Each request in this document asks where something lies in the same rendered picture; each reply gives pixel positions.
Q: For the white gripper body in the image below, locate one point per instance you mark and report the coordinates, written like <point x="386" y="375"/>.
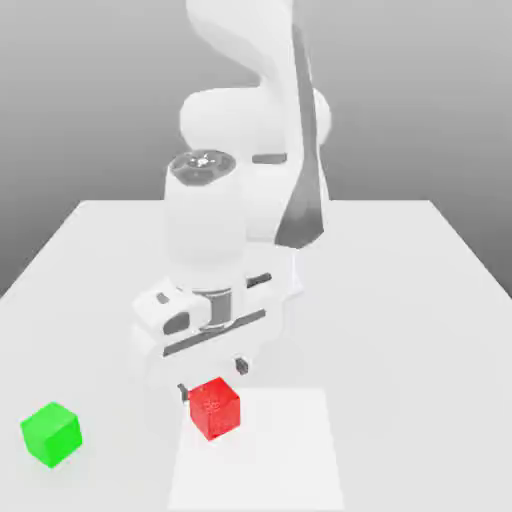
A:
<point x="208" y="350"/>

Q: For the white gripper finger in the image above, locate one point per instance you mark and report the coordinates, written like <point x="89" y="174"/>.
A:
<point x="183" y="392"/>
<point x="241" y="366"/>

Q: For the small red cube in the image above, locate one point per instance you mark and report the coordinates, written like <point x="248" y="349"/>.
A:
<point x="216" y="410"/>

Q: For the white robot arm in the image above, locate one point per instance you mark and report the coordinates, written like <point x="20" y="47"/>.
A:
<point x="204" y="224"/>

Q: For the small green cube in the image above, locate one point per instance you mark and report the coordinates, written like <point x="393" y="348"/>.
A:
<point x="51" y="435"/>

